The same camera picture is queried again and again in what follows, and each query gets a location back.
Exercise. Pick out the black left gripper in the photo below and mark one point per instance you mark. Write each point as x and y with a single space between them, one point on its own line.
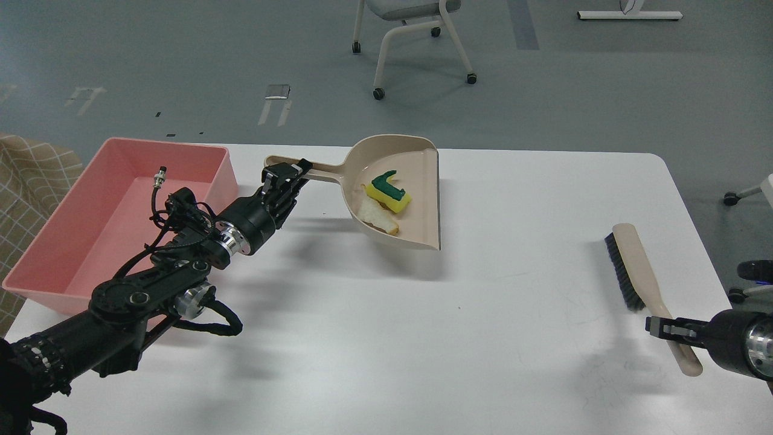
249 220

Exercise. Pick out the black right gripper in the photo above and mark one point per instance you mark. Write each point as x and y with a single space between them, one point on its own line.
738 341

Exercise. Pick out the beige hand brush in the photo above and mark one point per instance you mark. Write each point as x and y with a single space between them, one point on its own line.
636 278

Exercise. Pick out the yellow green sponge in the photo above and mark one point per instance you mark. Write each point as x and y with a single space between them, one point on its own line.
382 190

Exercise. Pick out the beige plastic dustpan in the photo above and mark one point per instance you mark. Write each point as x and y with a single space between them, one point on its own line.
416 161

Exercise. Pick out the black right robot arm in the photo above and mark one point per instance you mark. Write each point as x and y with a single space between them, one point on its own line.
737 341

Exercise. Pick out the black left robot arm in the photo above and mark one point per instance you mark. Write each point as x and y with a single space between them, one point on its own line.
164 286

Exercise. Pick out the pink plastic bin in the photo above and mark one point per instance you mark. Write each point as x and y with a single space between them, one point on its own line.
104 219

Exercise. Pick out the silver floor plate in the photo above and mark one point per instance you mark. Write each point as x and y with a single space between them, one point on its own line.
277 92

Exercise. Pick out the beige checkered cloth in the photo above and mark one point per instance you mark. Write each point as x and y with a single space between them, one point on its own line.
35 178

